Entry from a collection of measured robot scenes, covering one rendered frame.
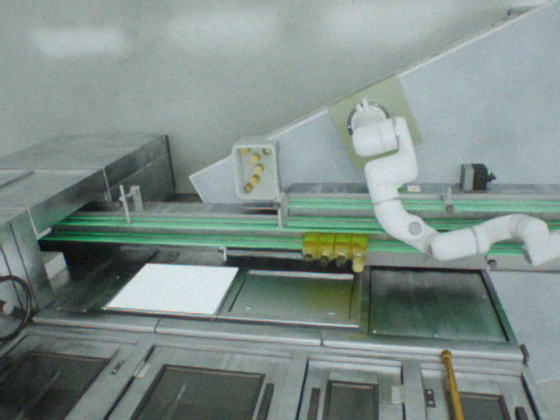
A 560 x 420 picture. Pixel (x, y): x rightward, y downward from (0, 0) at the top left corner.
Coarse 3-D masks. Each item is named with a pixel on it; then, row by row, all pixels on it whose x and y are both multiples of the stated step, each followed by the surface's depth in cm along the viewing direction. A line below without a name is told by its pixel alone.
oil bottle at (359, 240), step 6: (354, 234) 166; (360, 234) 166; (366, 234) 166; (354, 240) 162; (360, 240) 161; (366, 240) 161; (354, 246) 157; (360, 246) 157; (366, 246) 158; (354, 252) 155; (360, 252) 155; (366, 252) 156; (366, 258) 157
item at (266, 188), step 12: (264, 144) 173; (240, 156) 182; (264, 156) 182; (240, 168) 183; (252, 168) 185; (264, 168) 184; (276, 168) 175; (240, 180) 184; (264, 180) 186; (276, 180) 177; (240, 192) 184; (252, 192) 185; (264, 192) 184; (276, 192) 179
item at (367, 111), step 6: (366, 102) 157; (360, 108) 158; (366, 108) 157; (372, 108) 160; (378, 108) 159; (360, 114) 158; (366, 114) 154; (372, 114) 153; (378, 114) 160; (384, 114) 160; (354, 120) 162; (360, 120) 150; (354, 126) 163
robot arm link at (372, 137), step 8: (368, 120) 144; (376, 120) 145; (384, 120) 135; (360, 128) 137; (368, 128) 135; (376, 128) 134; (384, 128) 133; (392, 128) 132; (352, 136) 138; (360, 136) 135; (368, 136) 134; (376, 136) 134; (384, 136) 133; (392, 136) 133; (352, 144) 138; (360, 144) 135; (368, 144) 135; (376, 144) 134; (384, 144) 134; (392, 144) 134; (360, 152) 137; (368, 152) 136; (376, 152) 137; (384, 152) 137
